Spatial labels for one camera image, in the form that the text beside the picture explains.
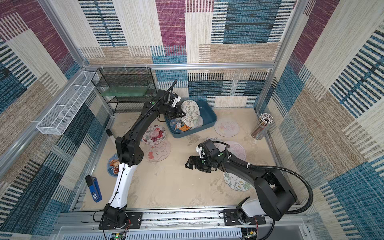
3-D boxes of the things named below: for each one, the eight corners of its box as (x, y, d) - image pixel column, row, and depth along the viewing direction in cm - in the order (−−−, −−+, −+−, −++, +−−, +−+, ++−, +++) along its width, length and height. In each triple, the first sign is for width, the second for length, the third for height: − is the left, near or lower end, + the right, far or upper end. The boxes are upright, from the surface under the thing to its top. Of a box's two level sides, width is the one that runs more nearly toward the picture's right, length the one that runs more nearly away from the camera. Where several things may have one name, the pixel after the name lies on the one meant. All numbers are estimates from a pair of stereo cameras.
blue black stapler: (97, 202, 81) (91, 200, 76) (90, 180, 88) (84, 176, 84) (103, 198, 82) (98, 196, 78) (96, 176, 89) (91, 173, 85)
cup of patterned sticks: (252, 140, 105) (262, 122, 90) (250, 131, 109) (258, 113, 94) (263, 139, 105) (274, 121, 90) (260, 131, 109) (271, 113, 94)
